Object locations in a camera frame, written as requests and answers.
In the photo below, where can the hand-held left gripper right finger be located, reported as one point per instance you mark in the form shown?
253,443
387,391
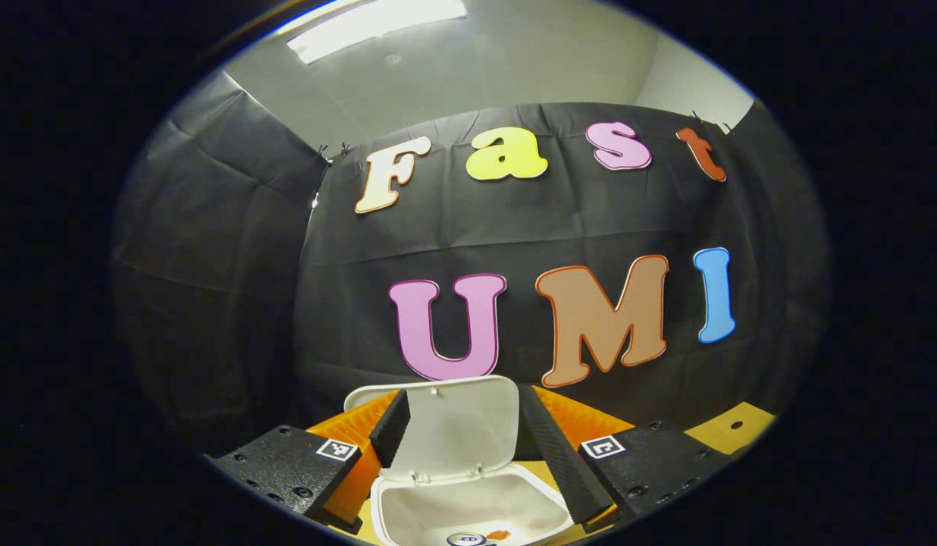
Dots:
552,455

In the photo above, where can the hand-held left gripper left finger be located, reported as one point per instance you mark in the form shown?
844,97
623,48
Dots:
389,428

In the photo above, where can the white desktop garbage bin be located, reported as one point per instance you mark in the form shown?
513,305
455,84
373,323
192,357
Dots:
461,432

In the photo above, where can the orange paper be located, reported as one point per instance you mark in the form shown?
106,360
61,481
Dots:
499,535

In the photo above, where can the blue silver pop can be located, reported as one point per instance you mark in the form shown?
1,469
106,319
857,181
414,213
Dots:
466,539

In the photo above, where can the ceiling light panel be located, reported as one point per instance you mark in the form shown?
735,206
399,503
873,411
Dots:
377,26

